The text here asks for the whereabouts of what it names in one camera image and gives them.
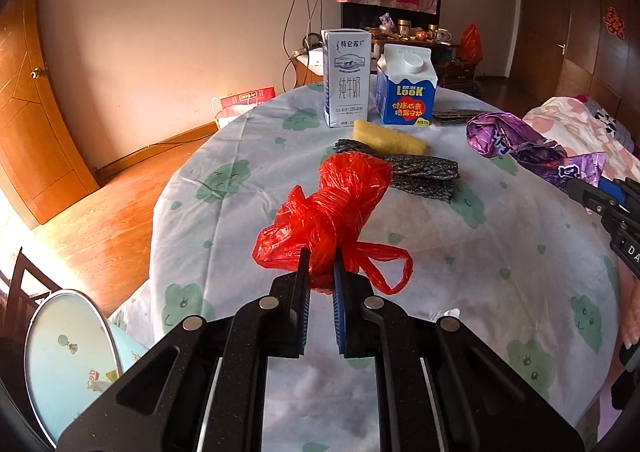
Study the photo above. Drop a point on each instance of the person's right hand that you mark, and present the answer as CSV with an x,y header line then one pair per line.
x,y
631,324

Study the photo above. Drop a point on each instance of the tall white milk carton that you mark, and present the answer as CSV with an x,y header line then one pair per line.
x,y
345,82

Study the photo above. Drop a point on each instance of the light green cartoon-print bin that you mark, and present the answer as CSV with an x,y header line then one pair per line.
x,y
70,367

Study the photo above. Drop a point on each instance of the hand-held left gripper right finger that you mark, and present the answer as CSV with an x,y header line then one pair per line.
x,y
340,312

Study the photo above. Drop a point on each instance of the gold-lidded jar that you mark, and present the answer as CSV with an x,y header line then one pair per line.
x,y
433,30
404,25

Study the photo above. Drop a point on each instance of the dark flat packet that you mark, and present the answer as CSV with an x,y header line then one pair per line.
x,y
457,116

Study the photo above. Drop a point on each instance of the red paper wall decoration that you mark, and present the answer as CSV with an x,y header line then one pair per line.
x,y
614,23

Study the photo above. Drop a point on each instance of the small wooden side cabinet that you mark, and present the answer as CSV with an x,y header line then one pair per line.
x,y
305,72

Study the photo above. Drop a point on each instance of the yellow sponge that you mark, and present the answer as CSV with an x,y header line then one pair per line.
x,y
390,140

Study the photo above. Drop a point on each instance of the white mug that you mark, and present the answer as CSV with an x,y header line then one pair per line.
x,y
444,36

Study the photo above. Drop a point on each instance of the orange plastic bag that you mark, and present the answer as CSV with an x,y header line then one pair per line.
x,y
470,45

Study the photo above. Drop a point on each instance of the dark grey scouring pad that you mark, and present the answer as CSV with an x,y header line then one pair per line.
x,y
425,177
357,147

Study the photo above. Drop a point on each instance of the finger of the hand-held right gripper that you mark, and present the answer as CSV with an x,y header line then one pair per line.
x,y
585,194
611,188

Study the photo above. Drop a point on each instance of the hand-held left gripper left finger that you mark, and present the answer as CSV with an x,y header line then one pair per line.
x,y
301,302

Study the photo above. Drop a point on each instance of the red plastic bag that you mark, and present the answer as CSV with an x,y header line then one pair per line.
x,y
345,192

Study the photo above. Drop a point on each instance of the blue gable-top carton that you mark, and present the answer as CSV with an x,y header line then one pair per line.
x,y
407,97

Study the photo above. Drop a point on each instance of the dark wooden chair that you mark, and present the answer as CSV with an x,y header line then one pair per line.
x,y
20,282

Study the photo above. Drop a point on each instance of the round metal door knob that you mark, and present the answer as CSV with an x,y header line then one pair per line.
x,y
36,73

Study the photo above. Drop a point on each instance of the white tablecloth with green print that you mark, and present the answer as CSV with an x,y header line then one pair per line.
x,y
500,257

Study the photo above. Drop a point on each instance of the purple foil wrapper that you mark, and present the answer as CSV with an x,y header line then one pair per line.
x,y
500,130

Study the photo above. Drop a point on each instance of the orange wooden door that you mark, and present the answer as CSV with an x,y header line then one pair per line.
x,y
40,132

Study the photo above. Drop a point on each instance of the dark brown door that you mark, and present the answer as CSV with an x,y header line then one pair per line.
x,y
542,22

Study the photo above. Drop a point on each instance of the white paper shopping bag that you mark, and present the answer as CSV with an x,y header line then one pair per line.
x,y
230,115

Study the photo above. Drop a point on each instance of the white flat box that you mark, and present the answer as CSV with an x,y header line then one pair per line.
x,y
316,60

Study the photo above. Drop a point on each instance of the pink floral bedding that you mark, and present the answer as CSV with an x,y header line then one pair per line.
x,y
560,120

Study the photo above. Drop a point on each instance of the dark wooden shelf cabinet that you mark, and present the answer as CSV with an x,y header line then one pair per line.
x,y
457,72

